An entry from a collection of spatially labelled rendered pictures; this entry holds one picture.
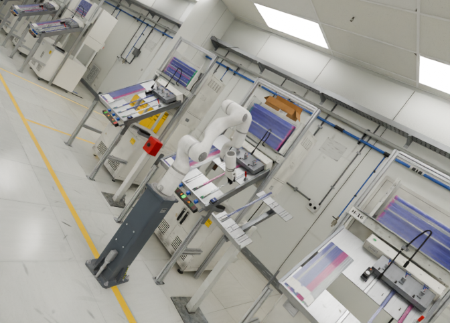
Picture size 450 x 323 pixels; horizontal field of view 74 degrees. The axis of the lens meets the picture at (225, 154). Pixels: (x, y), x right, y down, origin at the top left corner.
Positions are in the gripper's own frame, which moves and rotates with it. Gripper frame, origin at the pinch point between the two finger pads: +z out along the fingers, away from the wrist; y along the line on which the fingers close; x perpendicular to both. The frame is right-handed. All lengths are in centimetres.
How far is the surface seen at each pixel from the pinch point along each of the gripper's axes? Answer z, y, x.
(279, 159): -7.0, -12.3, -46.1
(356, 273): 2, -113, -12
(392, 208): -21, -104, -57
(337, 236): 3, -88, -27
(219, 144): 2, 47, -25
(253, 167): -3.7, -2.9, -23.7
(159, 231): 63, 37, 57
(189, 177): -0.4, 25.0, 24.8
